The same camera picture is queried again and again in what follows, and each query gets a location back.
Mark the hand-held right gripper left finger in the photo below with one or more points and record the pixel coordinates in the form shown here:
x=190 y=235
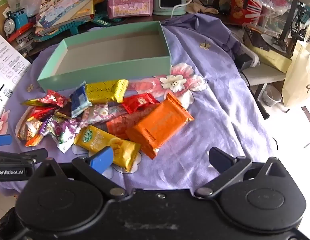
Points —
x=102 y=158

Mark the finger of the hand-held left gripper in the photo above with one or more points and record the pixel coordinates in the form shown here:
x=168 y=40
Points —
x=2 y=140
x=19 y=156

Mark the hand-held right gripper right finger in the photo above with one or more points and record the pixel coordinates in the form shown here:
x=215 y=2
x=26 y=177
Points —
x=218 y=158

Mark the yellow packet with green logo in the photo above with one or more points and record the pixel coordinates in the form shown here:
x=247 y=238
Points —
x=95 y=137

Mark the clear-wrapped orange pastry packet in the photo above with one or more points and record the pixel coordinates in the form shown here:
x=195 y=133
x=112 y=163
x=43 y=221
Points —
x=28 y=131

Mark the orange-red long snack packet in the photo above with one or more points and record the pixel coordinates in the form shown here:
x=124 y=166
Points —
x=117 y=127

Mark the purple and white snack packet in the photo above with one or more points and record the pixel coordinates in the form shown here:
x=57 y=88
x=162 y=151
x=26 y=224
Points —
x=66 y=132

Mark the pink floral snack packet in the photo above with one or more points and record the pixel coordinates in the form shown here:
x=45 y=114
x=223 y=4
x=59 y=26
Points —
x=100 y=112

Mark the red foil snack packet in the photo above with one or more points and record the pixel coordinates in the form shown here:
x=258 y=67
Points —
x=41 y=112

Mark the blue snack packet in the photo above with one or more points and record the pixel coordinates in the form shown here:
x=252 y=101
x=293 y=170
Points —
x=78 y=101

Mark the red cartoon candy packet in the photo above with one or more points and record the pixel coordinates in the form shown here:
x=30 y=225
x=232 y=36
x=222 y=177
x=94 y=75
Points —
x=53 y=97

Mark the large orange snack packet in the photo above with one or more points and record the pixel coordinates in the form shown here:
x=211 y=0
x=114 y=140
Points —
x=160 y=125

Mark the small red snack packet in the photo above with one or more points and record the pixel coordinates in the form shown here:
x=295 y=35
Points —
x=140 y=101

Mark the gold foil snack packet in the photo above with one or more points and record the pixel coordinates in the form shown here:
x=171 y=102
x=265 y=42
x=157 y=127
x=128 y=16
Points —
x=105 y=90

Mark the mint green cardboard box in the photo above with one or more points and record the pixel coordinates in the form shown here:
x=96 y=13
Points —
x=107 y=71

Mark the purple floral cloth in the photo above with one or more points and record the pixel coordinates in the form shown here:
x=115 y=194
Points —
x=220 y=105

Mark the white instruction sheet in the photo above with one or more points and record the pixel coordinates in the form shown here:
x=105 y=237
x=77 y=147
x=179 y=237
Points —
x=7 y=75

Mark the white cup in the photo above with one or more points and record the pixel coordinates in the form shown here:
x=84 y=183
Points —
x=271 y=96

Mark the white power strip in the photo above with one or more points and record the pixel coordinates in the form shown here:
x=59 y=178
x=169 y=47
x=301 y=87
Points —
x=247 y=55

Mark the yellow box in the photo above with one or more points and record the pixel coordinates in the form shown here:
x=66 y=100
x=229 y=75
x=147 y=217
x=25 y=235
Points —
x=272 y=57

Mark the cream paper bag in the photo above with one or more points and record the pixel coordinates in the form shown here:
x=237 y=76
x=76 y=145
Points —
x=300 y=75

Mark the blue toy train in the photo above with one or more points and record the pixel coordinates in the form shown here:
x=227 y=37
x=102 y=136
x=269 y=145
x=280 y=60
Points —
x=17 y=22

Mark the teal toy track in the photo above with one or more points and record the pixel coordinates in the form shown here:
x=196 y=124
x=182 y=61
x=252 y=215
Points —
x=77 y=27

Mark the stack of picture book boxes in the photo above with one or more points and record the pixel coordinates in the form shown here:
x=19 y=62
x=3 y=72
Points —
x=67 y=7

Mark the beige cloth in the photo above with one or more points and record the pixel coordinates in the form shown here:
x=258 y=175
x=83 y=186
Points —
x=202 y=7

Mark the red cookie tin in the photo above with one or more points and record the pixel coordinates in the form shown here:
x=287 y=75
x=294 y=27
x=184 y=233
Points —
x=245 y=5

